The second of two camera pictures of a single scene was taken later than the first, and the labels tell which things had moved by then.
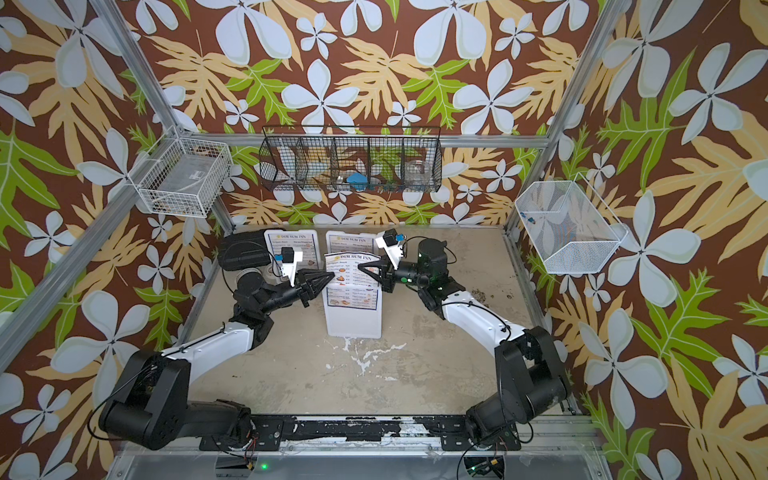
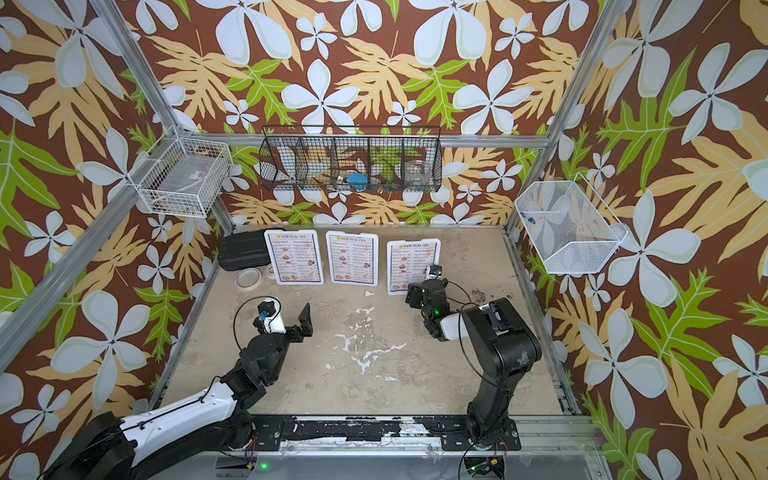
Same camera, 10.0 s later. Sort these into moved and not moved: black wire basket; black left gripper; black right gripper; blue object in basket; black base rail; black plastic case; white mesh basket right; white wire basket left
Moved: black right gripper; black left gripper
Not moved: white mesh basket right; black base rail; black wire basket; blue object in basket; white wire basket left; black plastic case
